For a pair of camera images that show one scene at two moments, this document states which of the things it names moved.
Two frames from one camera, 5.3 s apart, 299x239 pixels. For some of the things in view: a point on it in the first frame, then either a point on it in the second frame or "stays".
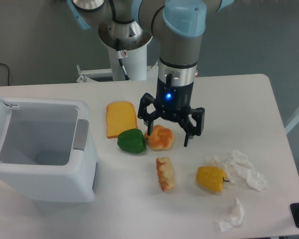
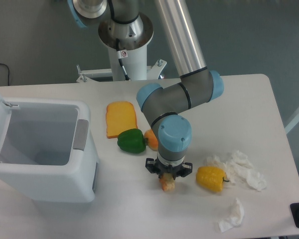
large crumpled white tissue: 238,169 stays
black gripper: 173,103 to 159,168
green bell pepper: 132,141 stays
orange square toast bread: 120,116 stays
